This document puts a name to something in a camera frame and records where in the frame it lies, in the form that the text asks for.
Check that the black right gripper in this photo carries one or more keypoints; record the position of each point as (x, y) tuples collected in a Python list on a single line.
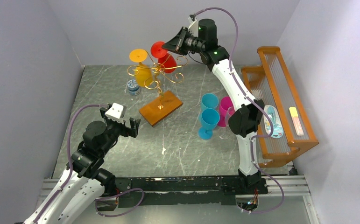
[(182, 41)]

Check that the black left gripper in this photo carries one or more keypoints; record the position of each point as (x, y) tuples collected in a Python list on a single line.
[(127, 131)]

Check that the red wine glass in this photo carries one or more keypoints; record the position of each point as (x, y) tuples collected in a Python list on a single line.
[(165, 60)]

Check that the light blue wine glass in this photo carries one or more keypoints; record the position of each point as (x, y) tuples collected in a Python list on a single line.
[(209, 101)]

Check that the dark blue wine glass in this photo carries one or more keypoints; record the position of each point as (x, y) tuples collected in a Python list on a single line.
[(209, 119)]

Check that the pink wine glass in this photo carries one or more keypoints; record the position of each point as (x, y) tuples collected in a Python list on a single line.
[(226, 110)]

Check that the clear wine glass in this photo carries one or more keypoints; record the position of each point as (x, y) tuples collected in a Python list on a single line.
[(225, 132)]

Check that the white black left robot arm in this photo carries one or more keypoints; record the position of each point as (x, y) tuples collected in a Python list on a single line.
[(83, 180)]

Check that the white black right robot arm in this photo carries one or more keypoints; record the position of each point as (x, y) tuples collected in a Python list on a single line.
[(201, 37)]

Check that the wooden rack base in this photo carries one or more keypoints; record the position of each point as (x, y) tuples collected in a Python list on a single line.
[(159, 108)]

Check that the yellow wine glass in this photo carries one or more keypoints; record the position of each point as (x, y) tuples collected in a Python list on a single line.
[(141, 72)]

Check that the blue cleaning gel jar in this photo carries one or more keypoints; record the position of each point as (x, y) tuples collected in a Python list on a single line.
[(133, 88)]

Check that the wooden tiered shelf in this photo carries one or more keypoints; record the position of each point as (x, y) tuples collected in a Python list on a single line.
[(271, 82)]

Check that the blue blister pack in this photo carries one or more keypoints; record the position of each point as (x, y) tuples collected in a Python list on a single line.
[(273, 124)]

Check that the yellow orange marker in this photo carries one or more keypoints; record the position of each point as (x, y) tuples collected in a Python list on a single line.
[(296, 121)]

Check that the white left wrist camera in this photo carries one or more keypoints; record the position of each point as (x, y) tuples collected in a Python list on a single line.
[(116, 112)]

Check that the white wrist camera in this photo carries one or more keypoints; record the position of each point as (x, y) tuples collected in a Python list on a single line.
[(193, 28), (116, 112)]

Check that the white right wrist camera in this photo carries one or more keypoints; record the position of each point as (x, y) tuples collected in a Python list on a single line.
[(193, 28)]

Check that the gold wire glass rack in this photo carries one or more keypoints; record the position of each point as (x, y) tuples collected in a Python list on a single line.
[(156, 70)]

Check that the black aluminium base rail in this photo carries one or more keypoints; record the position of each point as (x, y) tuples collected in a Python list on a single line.
[(225, 189)]

